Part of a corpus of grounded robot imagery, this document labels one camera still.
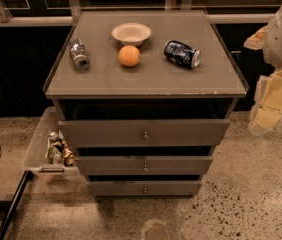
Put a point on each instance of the brown snack bag in bin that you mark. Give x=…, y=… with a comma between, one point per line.
x=68, y=155

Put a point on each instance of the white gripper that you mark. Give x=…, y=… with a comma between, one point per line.
x=267, y=111

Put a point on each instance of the orange fruit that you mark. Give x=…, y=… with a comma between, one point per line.
x=129, y=56

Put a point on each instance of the green bottle in bin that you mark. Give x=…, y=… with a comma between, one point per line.
x=54, y=153

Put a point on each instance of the black floor rail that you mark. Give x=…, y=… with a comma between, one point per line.
x=13, y=204

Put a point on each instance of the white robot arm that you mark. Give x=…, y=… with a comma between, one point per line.
x=272, y=51

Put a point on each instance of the crushed silver can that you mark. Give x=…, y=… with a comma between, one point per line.
x=78, y=54

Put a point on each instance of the white paper bowl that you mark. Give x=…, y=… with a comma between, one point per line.
x=133, y=34

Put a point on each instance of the grey drawer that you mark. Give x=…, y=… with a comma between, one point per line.
x=144, y=188
x=143, y=165
x=142, y=133

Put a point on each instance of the grey bottom drawer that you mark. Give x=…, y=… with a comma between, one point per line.
x=144, y=188

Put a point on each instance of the crushed blue can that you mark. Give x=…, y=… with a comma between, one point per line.
x=182, y=54

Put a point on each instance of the clear plastic bin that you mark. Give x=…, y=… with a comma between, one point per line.
x=35, y=159

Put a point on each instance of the grey drawer cabinet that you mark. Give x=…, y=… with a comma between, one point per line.
x=155, y=89

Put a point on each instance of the grey top drawer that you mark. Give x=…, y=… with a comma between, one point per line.
x=142, y=133

